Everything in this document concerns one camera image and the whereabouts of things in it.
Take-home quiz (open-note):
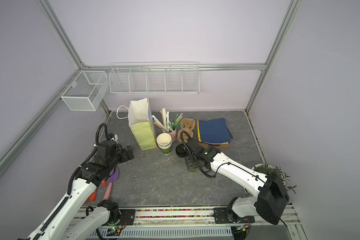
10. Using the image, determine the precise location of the pink straw holder cup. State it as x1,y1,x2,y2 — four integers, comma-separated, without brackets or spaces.
168,129,178,142

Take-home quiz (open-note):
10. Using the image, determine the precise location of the brown cardboard box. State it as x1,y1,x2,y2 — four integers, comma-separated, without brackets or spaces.
199,142,230,150

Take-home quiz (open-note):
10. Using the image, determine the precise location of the green paper coffee cup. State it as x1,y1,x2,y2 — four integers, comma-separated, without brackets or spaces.
188,167,199,174

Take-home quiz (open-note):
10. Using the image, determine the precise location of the red white glove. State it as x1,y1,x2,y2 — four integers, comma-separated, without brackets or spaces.
83,178,108,204

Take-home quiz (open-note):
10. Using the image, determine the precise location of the small white mesh basket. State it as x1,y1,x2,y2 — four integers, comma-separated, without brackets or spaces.
61,71,110,112

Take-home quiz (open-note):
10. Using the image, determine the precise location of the long white wire shelf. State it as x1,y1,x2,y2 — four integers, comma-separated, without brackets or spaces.
109,62,200,95

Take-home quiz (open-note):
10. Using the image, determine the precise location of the white wrapped straw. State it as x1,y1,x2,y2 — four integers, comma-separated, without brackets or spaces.
162,108,170,131

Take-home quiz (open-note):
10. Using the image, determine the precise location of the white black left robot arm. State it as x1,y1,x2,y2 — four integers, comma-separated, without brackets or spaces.
27,123,134,240

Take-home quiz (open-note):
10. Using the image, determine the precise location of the brown wrapped straw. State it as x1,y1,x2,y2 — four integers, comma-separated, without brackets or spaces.
153,120,168,133

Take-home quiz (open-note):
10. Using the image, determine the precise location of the purple pink garden trowel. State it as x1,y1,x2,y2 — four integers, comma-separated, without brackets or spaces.
103,167,120,200

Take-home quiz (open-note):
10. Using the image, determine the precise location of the illustrated paper bag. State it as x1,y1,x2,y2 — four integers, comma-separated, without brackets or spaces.
116,98,157,151

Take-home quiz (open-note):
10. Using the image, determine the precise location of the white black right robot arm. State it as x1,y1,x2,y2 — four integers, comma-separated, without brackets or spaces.
183,139,290,225

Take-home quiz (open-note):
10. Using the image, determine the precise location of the stack of paper cups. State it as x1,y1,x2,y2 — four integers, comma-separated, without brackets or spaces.
157,133,172,155

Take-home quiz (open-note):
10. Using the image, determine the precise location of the potted green plant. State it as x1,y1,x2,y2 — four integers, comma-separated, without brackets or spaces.
252,163,297,194

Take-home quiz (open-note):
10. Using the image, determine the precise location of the brown pulp cup carrier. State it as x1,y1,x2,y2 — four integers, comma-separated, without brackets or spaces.
177,118,196,143

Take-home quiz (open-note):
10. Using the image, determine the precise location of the green wrapped straw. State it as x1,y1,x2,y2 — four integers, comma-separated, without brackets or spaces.
170,114,183,131

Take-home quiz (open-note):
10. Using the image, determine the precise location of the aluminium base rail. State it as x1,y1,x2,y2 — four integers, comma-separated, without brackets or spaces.
44,204,307,240

